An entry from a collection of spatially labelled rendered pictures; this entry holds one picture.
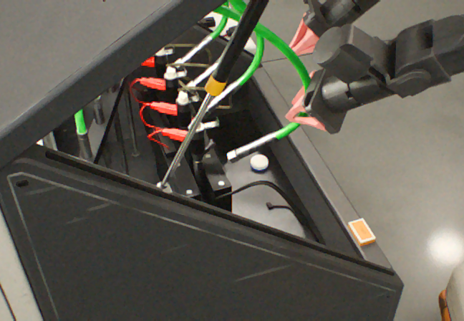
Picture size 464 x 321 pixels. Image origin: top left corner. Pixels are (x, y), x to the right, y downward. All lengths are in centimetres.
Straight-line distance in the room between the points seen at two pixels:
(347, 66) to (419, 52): 9
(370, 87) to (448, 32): 13
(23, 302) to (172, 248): 20
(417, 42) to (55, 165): 49
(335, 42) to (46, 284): 49
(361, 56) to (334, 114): 14
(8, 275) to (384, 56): 56
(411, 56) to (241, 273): 38
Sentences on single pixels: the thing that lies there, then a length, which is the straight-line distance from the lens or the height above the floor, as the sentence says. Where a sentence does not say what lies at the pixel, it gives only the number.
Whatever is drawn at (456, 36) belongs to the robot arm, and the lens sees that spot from 92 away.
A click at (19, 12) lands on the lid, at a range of 78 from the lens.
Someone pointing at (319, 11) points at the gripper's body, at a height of 131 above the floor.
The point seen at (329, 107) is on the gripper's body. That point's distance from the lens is 103.
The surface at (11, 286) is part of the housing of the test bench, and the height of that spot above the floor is 125.
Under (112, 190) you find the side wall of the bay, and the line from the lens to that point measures 78.
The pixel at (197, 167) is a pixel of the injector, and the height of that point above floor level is 101.
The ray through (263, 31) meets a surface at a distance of 100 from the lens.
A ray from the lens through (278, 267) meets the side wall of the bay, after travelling 101.
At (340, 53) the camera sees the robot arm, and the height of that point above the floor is 140.
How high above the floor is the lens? 194
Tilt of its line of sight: 46 degrees down
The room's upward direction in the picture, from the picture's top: 1 degrees counter-clockwise
